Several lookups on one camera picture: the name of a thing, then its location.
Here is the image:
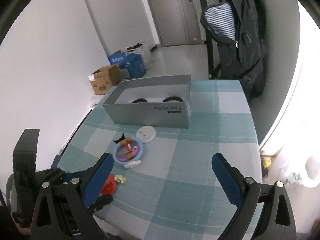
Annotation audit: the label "purple round jewelry dish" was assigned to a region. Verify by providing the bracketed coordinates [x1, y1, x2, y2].
[112, 133, 144, 166]

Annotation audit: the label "yellow flower hair clip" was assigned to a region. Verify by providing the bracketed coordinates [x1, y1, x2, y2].
[114, 175, 126, 184]

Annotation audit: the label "white cloud hair clip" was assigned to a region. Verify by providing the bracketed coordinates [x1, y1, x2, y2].
[124, 160, 141, 168]

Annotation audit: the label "teal checked tablecloth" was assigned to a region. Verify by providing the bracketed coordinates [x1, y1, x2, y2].
[56, 79, 263, 240]

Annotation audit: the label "white round lid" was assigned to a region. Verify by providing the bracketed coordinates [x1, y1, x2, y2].
[136, 126, 156, 144]

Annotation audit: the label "grey cardboard box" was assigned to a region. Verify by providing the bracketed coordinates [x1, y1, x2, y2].
[103, 75, 191, 128]

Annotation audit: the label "white packaging bags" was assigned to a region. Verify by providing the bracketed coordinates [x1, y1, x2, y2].
[91, 95, 105, 109]

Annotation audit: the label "brown cardboard box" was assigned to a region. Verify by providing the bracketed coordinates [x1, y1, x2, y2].
[88, 64, 121, 95]

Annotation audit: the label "blue cardboard box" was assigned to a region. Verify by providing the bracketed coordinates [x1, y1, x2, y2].
[108, 51, 146, 80]

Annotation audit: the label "white plastic bag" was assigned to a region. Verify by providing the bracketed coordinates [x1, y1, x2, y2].
[125, 42, 154, 70]

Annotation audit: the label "black jacket striped lining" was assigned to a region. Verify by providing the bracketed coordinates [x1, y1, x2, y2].
[200, 0, 266, 102]

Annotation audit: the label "grey door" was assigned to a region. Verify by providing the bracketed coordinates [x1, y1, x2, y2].
[148, 0, 203, 47]

